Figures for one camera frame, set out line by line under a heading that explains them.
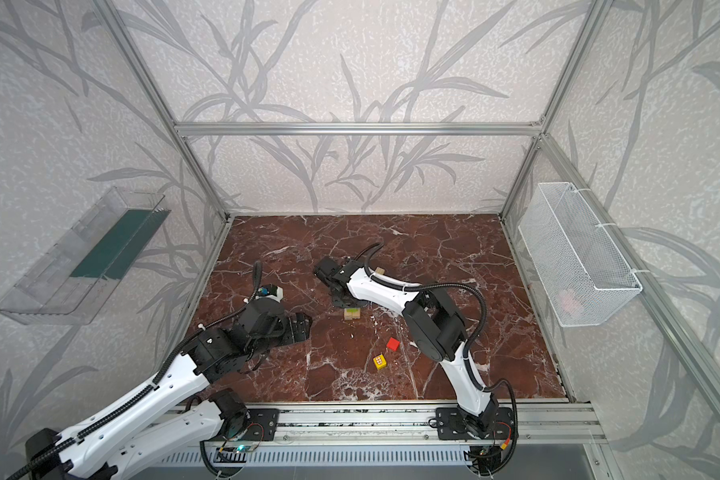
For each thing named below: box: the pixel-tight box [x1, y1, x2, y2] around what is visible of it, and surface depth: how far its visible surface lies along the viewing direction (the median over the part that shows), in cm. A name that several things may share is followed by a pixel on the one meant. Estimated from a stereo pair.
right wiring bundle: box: [464, 440, 513, 477], surface depth 72 cm
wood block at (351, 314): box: [344, 308, 361, 321], surface depth 93 cm
